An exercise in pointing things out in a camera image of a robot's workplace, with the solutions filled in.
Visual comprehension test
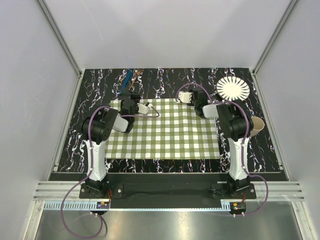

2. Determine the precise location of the white blue striped plate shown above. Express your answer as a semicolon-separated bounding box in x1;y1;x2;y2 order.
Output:
216;76;250;101

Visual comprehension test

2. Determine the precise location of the green checkered cloth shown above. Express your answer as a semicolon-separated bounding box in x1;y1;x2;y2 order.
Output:
105;98;220;160

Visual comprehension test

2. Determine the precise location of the beige paper cup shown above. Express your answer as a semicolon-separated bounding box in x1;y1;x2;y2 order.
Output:
250;116;265;137

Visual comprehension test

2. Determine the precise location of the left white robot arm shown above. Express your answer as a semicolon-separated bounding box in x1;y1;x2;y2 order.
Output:
81;90;141;198

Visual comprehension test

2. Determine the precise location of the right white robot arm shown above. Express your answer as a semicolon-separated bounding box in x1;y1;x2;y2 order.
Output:
188;87;253;199

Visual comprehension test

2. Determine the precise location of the blue plastic knife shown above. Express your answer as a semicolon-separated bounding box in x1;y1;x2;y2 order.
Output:
119;69;132;96

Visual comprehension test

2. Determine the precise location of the brown wooden fork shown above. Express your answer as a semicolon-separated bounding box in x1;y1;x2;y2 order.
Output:
128;69;144;91

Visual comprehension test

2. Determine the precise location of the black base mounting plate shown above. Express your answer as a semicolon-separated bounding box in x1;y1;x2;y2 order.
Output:
79;173;257;200

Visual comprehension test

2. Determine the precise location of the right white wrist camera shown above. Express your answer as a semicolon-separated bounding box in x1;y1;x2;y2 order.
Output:
176;91;193;104

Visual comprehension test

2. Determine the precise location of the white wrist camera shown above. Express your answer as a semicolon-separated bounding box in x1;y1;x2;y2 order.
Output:
176;91;193;104
137;102;153;115

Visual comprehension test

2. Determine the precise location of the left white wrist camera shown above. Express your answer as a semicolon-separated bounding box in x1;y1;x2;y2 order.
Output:
137;102;153;115

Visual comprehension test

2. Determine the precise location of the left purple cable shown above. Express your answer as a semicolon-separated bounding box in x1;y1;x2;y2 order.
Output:
60;104;161;238

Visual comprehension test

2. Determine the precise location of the purple cable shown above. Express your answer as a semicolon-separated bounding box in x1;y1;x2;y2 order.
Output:
176;82;270;218
60;104;161;238

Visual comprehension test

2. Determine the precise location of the aluminium front rail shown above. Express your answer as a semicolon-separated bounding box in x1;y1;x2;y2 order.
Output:
33;181;305;212

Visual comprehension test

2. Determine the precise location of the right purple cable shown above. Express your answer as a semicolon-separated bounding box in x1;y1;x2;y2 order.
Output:
176;82;270;218

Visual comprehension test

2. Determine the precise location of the left aluminium frame post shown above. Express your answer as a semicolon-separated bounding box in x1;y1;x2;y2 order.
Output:
34;0;85;78

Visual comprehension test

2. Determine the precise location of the aluminium frame post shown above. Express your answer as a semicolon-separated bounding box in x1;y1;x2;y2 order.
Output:
34;0;85;78
253;0;301;73

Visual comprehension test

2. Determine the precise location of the right aluminium frame post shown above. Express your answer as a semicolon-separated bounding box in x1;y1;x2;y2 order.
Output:
253;0;301;73

